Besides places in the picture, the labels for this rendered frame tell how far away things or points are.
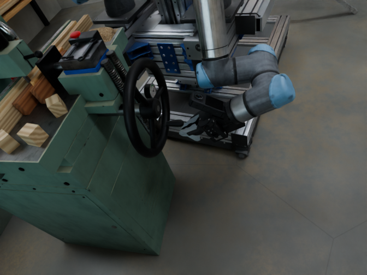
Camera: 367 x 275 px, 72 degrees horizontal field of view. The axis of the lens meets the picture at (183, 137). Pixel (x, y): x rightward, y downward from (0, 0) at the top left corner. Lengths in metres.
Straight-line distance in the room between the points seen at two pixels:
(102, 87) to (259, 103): 0.41
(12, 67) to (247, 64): 0.62
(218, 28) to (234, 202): 0.97
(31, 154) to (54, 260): 1.06
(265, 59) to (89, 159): 0.57
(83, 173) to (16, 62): 0.34
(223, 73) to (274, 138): 1.00
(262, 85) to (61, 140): 0.52
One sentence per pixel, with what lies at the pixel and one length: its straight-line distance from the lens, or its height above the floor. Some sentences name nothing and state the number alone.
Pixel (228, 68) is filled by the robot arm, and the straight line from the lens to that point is 0.71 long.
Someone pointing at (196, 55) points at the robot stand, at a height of 0.71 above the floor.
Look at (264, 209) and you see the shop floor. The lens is 1.40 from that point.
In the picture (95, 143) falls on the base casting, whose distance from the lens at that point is 0.82.
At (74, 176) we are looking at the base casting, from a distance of 0.75.
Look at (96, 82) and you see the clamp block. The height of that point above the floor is 0.94.
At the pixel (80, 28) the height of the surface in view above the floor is 0.93.
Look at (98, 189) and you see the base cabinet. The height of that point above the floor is 0.66.
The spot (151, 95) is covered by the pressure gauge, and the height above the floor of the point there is 0.66.
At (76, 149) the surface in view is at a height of 0.82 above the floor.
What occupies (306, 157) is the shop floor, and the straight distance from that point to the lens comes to 1.59.
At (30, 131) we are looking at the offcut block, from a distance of 0.68.
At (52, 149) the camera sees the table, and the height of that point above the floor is 0.89.
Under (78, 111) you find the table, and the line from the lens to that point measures 0.76.
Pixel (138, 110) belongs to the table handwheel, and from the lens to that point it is 0.75.
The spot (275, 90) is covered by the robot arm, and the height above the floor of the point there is 0.86.
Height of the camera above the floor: 1.29
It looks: 48 degrees down
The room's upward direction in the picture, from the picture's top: 20 degrees counter-clockwise
